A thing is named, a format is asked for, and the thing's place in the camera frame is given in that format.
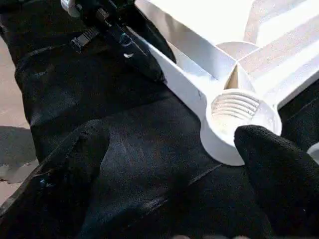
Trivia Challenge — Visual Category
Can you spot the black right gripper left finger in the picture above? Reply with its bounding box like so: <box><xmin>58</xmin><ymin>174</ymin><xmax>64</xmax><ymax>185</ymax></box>
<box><xmin>0</xmin><ymin>120</ymin><xmax>110</xmax><ymax>239</ymax></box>

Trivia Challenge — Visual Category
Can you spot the white plastic table top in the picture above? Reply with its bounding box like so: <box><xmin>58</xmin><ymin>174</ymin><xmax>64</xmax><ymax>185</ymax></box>
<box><xmin>134</xmin><ymin>0</ymin><xmax>319</xmax><ymax>167</ymax></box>

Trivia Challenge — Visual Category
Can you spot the black mat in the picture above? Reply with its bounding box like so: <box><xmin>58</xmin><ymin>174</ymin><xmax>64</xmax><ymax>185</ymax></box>
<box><xmin>0</xmin><ymin>0</ymin><xmax>319</xmax><ymax>239</ymax></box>

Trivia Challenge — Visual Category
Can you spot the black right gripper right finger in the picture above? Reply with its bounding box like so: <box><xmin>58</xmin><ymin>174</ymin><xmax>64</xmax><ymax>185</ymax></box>
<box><xmin>234</xmin><ymin>125</ymin><xmax>319</xmax><ymax>239</ymax></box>

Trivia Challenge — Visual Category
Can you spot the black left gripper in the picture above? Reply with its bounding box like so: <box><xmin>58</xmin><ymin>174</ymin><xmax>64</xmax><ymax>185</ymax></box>
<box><xmin>74</xmin><ymin>0</ymin><xmax>175</xmax><ymax>83</ymax></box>

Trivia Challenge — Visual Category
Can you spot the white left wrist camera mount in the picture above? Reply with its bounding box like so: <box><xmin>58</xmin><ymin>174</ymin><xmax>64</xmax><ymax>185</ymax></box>
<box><xmin>60</xmin><ymin>0</ymin><xmax>81</xmax><ymax>17</ymax></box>

